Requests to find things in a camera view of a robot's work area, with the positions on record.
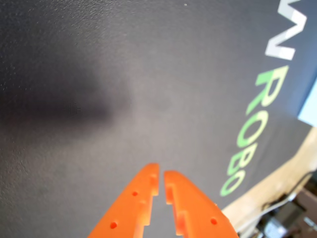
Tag grey cable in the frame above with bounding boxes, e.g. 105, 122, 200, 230
262, 192, 298, 216

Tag dark grey WOWROBO mat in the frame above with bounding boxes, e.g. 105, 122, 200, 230
0, 0, 317, 238

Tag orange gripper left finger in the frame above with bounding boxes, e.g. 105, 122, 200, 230
88, 163, 160, 238

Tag white cardboard box bin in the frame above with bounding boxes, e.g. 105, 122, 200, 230
297, 79, 317, 127

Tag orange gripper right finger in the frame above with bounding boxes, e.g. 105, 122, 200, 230
163, 170, 240, 238

